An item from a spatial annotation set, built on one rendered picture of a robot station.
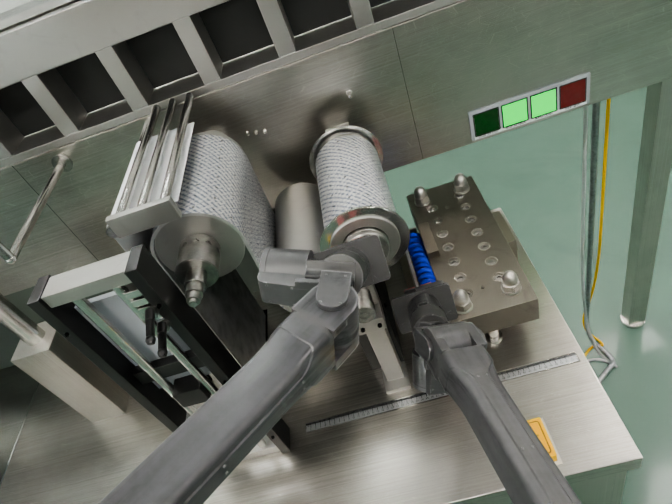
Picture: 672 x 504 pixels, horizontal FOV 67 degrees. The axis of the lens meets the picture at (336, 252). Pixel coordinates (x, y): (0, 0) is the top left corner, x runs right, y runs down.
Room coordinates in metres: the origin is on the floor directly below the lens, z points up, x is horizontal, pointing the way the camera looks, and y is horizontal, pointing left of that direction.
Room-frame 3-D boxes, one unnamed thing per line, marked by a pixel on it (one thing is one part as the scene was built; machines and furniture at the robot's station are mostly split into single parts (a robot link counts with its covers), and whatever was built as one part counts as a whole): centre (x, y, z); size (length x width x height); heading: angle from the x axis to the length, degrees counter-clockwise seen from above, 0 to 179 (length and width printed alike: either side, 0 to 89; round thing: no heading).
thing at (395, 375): (0.59, -0.01, 1.05); 0.06 x 0.05 x 0.31; 170
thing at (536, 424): (0.36, -0.17, 0.91); 0.07 x 0.07 x 0.02; 80
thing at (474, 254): (0.75, -0.25, 1.00); 0.40 x 0.16 x 0.06; 170
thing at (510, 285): (0.58, -0.27, 1.05); 0.04 x 0.04 x 0.04
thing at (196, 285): (0.58, 0.21, 1.33); 0.06 x 0.03 x 0.03; 170
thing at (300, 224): (0.76, 0.05, 1.17); 0.26 x 0.12 x 0.12; 170
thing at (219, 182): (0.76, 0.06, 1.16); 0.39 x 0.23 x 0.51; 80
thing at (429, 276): (0.72, -0.15, 1.03); 0.21 x 0.04 x 0.03; 170
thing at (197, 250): (0.64, 0.20, 1.33); 0.06 x 0.06 x 0.06; 80
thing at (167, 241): (0.79, 0.17, 1.33); 0.25 x 0.14 x 0.14; 170
